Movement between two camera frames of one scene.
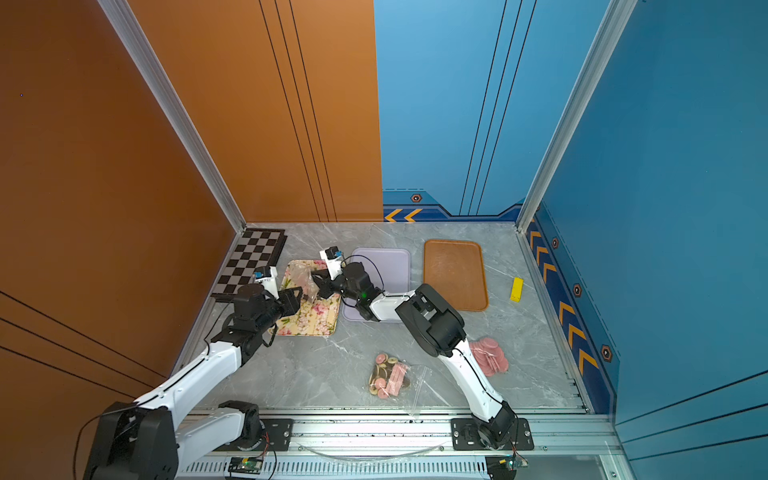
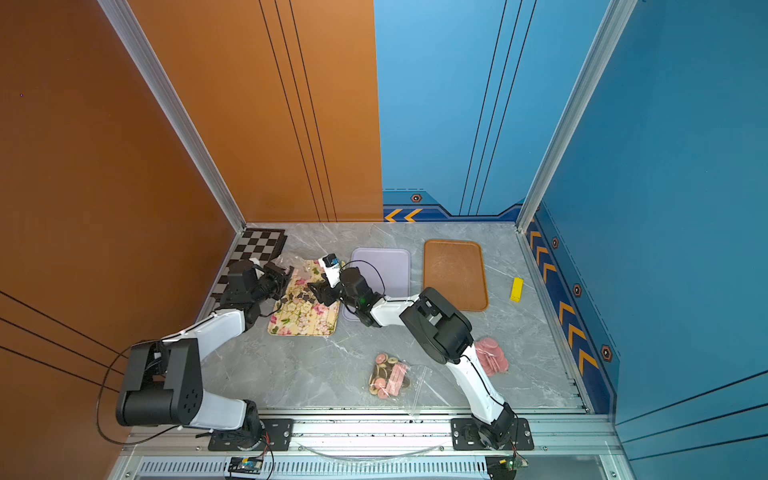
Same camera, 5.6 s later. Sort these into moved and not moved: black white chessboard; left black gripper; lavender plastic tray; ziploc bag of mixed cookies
Moved: left black gripper
Not moved: lavender plastic tray; ziploc bag of mixed cookies; black white chessboard
